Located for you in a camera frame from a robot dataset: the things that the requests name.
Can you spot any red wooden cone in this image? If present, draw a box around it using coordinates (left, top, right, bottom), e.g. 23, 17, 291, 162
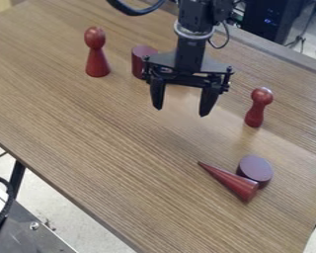
196, 160, 260, 204

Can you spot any black computer tower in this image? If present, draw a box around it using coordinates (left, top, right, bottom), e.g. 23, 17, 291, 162
239, 0, 309, 45

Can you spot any tall dark red cylinder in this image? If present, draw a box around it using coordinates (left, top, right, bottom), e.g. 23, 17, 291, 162
129, 44, 160, 80

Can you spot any large red pawn piece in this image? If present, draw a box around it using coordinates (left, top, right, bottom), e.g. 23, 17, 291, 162
82, 26, 113, 78

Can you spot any small red pawn piece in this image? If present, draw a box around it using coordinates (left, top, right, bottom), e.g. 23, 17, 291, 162
243, 86, 276, 128

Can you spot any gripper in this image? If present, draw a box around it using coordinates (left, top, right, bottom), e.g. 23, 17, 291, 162
140, 32, 236, 118

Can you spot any flat dark red cylinder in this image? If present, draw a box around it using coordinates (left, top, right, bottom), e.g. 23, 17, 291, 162
234, 155, 275, 190

